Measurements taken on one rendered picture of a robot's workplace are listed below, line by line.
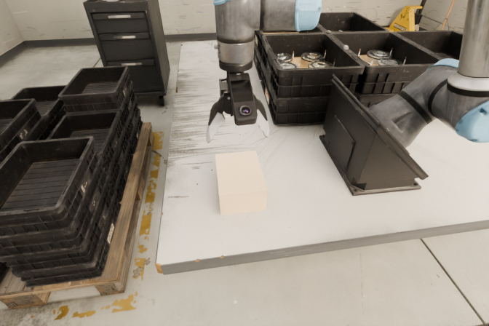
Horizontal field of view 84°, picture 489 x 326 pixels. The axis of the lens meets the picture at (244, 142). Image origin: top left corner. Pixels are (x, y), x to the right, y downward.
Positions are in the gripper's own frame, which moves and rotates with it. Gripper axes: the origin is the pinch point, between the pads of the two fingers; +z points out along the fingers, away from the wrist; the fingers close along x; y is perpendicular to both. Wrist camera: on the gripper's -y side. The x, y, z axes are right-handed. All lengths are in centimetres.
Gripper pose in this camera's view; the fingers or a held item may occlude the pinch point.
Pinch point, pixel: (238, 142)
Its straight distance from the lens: 67.2
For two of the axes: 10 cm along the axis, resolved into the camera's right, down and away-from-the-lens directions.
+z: 0.0, 8.0, 6.0
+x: -9.9, 0.9, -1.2
